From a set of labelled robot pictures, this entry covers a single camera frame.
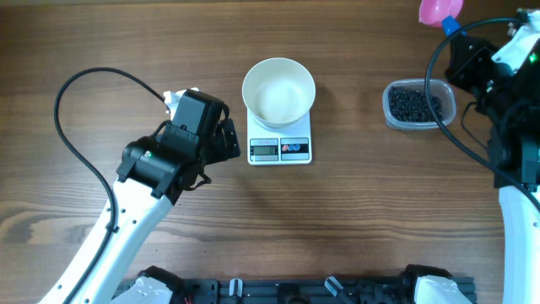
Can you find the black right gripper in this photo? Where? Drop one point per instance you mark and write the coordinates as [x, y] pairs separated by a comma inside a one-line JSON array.
[[466, 54]]

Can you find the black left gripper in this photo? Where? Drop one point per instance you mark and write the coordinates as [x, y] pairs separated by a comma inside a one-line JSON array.
[[229, 141]]

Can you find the pink scoop with blue handle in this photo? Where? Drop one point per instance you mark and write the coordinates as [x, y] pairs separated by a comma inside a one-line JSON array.
[[441, 12]]

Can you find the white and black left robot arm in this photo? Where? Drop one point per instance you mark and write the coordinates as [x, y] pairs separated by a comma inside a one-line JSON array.
[[154, 171]]

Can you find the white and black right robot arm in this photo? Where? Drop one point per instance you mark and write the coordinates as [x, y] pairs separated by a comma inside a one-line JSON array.
[[511, 103]]

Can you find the white digital kitchen scale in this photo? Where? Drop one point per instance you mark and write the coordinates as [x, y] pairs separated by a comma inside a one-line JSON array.
[[291, 145]]

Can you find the white bowl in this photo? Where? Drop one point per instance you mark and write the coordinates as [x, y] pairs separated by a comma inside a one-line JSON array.
[[278, 92]]

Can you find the black beans in container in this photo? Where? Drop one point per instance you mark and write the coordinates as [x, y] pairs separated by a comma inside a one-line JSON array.
[[408, 105]]

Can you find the clear plastic container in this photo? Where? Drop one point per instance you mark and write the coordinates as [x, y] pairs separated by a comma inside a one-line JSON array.
[[438, 88]]

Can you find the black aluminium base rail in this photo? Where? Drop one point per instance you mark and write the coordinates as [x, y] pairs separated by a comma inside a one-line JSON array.
[[379, 290]]

